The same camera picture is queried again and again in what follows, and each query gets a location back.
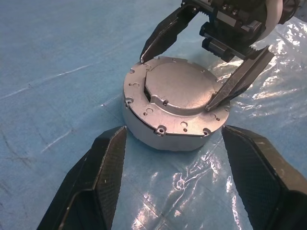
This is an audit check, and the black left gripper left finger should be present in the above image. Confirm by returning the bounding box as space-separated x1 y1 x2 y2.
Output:
35 125 127 230

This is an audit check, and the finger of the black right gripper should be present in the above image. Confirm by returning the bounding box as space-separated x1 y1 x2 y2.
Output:
140 1 201 64
205 45 276 113

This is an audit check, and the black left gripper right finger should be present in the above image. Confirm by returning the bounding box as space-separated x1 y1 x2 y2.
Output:
221 124 307 230

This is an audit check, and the silver round motor lid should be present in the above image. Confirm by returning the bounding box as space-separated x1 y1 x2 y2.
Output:
123 56 231 138

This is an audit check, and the silver round motor housing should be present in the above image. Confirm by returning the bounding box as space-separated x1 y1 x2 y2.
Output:
121 95 227 152

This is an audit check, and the clear plastic sheet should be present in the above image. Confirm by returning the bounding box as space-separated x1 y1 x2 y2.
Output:
129 14 307 230

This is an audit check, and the blue table mat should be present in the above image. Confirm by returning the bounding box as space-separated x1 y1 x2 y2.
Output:
0 0 307 230

